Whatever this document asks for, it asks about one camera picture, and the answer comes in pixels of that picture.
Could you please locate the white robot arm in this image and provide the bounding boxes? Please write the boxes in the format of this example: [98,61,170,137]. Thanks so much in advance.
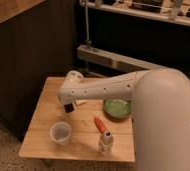
[58,69,190,171]

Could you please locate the white sponge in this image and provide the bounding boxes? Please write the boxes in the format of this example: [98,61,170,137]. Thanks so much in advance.
[75,100,87,106]

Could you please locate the green bowl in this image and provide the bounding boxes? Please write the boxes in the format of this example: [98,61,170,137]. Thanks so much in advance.
[103,100,131,119]

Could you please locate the orange carrot toy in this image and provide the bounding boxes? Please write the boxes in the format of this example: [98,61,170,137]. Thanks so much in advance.
[94,117,107,133]

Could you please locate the wooden table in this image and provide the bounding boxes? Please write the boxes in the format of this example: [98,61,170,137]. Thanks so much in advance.
[19,77,135,163]

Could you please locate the metal shelf rack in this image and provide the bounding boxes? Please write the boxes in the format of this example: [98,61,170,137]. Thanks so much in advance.
[77,0,190,78]

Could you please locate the small white bottle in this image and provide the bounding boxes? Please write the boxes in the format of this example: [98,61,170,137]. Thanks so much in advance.
[99,131,113,155]

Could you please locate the dark wooden cabinet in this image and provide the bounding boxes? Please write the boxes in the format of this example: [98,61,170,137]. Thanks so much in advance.
[0,0,76,140]

